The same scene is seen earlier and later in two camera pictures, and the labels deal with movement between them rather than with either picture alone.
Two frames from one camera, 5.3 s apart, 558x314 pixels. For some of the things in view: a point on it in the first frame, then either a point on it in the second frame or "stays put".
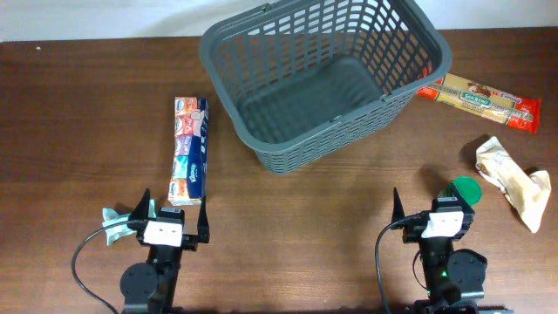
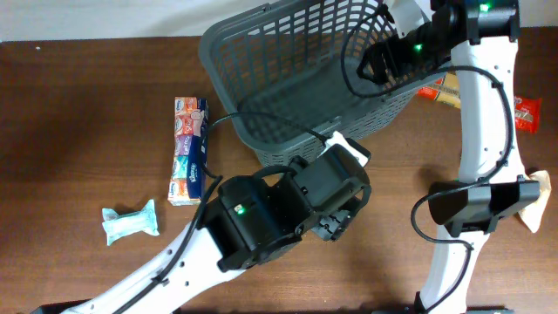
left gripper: x=190 y=242 to x=335 y=226
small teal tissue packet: x=111 y=216 stays put
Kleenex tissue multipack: x=189 y=158 stays put
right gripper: x=413 y=230 to x=391 y=46
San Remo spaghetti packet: x=519 y=112 stays put
